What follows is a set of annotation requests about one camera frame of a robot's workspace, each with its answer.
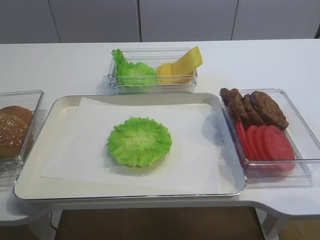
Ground front red tomato slice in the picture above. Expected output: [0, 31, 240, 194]
[262, 125, 295, 162]

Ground upright yellow cheese slice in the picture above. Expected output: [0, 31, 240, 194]
[171, 46, 203, 76]

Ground back brown meat patty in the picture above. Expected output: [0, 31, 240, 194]
[220, 88, 241, 125]

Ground back red tomato slice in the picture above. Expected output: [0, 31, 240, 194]
[235, 121, 254, 161]

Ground green lettuce leaf in container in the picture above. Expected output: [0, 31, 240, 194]
[112, 48, 158, 86]

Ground plain brown bun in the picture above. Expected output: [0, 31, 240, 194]
[0, 105, 33, 126]

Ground flat yellow cheese slices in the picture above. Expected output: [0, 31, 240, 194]
[156, 63, 194, 85]

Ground white parchment paper sheet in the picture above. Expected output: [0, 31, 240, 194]
[42, 98, 220, 196]

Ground red tomato slice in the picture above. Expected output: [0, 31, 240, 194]
[262, 125, 295, 162]
[253, 125, 268, 161]
[245, 125, 260, 161]
[235, 121, 254, 161]

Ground clear meat and tomato container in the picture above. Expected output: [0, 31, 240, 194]
[221, 89, 320, 178]

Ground clear bun container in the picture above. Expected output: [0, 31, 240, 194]
[0, 90, 46, 188]

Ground sesame top bun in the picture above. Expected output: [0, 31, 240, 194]
[0, 113, 28, 158]

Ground toasted bottom bun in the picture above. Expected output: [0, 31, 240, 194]
[124, 164, 141, 168]

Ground silver metal tray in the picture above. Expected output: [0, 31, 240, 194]
[14, 93, 247, 201]

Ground front brown meat patty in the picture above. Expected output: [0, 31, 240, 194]
[250, 91, 289, 131]

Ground brown meat patty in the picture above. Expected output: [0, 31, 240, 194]
[242, 94, 265, 126]
[220, 88, 241, 125]
[250, 91, 289, 131]
[227, 88, 252, 129]

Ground clear lettuce and cheese container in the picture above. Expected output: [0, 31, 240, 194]
[106, 48, 198, 95]

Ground green lettuce leaf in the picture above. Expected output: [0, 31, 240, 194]
[112, 48, 158, 86]
[107, 117, 172, 167]

